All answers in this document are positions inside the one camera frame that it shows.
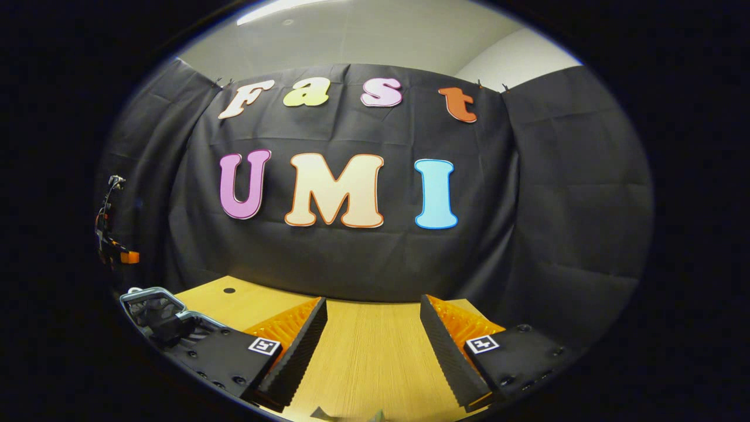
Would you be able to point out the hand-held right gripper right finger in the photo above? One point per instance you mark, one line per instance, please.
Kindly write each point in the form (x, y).
(448, 357)

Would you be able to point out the white suitcase with silver frame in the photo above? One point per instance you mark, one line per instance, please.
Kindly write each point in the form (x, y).
(155, 319)

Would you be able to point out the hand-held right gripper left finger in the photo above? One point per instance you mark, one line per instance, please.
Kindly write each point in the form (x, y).
(299, 357)

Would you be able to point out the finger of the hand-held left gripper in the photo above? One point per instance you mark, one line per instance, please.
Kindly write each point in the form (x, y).
(130, 257)

